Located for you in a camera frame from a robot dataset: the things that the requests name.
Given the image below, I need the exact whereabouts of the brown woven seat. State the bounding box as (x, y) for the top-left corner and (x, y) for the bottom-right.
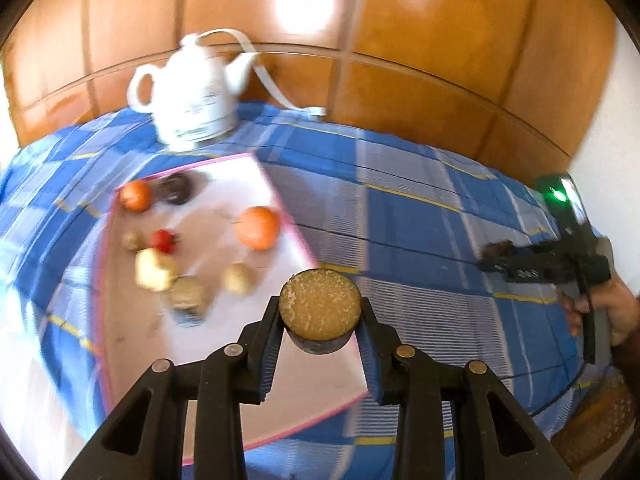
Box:
(550, 372), (638, 471)

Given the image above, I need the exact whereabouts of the wooden wardrobe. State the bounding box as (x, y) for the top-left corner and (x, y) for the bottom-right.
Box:
(0, 0), (618, 173)

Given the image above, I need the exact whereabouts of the dark-skinned cut fruit half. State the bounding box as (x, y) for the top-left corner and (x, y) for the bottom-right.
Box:
(165, 276), (208, 328)
(278, 269), (362, 356)

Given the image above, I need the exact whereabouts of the blue plaid tablecloth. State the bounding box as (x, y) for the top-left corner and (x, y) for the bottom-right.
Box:
(0, 102), (608, 480)

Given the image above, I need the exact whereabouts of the pink-edged white tray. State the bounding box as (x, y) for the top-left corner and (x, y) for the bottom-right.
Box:
(95, 152), (373, 466)

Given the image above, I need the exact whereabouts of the white kettle power cable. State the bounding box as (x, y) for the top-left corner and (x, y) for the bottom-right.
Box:
(197, 29), (306, 111)

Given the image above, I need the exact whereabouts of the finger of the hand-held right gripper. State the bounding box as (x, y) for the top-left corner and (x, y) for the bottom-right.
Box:
(479, 245), (568, 283)

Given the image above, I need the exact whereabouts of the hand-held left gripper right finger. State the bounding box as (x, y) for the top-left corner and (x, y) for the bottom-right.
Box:
(356, 297), (576, 480)

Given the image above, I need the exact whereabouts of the white ceramic electric kettle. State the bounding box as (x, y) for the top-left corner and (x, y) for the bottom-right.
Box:
(126, 34), (258, 150)

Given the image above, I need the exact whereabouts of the orange tangerine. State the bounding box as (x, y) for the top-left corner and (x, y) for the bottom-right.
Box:
(235, 206), (281, 251)
(118, 180), (153, 212)

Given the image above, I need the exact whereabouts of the person's right forearm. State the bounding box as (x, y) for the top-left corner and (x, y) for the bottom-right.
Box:
(611, 330), (640, 381)

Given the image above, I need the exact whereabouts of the person's right hand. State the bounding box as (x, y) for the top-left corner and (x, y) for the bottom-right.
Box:
(557, 271), (640, 347)

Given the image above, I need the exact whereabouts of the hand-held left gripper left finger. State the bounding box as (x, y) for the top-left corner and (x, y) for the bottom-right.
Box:
(62, 296), (286, 480)

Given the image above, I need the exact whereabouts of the yellow fruit chunk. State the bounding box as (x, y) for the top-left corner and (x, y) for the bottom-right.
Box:
(134, 247), (178, 292)

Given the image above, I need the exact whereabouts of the red tomato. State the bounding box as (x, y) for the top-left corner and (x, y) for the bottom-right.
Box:
(149, 229), (178, 254)

